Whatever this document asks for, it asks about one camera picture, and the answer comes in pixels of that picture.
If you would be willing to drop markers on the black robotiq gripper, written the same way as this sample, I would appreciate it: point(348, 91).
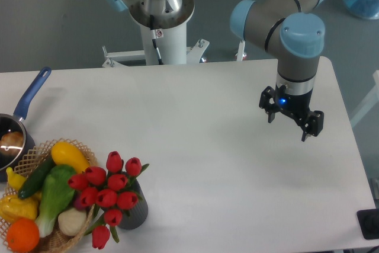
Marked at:
point(311, 122)

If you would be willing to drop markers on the red tulip bouquet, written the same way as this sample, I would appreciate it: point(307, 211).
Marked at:
point(108, 189)

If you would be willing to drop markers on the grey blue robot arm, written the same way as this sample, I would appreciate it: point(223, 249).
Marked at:
point(285, 29)

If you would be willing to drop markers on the dark grey ribbed vase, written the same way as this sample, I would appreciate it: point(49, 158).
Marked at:
point(138, 214)

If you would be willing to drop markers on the black device at edge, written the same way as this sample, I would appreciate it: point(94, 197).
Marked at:
point(368, 222)

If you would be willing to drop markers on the yellow squash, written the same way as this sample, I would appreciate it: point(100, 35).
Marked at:
point(66, 153)

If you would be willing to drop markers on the purple red radish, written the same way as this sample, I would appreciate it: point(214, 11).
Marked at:
point(77, 203)

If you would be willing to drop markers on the green bok choy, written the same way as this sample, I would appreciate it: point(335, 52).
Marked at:
point(56, 196)

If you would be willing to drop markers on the white garlic bulb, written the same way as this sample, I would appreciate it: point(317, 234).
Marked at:
point(71, 221)

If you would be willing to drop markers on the dark green cucumber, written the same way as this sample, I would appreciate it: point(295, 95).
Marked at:
point(36, 179)

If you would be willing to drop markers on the woven wicker basket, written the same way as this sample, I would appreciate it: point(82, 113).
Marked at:
point(56, 241)

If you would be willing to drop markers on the brown bread roll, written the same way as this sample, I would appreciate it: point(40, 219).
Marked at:
point(12, 141)

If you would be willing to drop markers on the yellow banana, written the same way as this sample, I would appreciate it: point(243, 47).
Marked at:
point(15, 180)

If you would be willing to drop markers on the yellow bell pepper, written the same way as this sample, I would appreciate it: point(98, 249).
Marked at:
point(13, 208)

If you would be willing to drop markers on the orange fruit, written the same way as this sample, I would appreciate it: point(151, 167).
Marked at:
point(23, 235)

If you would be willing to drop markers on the white frame at right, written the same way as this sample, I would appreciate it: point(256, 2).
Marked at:
point(366, 104)

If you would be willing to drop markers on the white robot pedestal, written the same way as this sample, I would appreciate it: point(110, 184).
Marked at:
point(163, 28)

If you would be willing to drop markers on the blue handled saucepan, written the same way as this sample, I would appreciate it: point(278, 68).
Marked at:
point(15, 123)

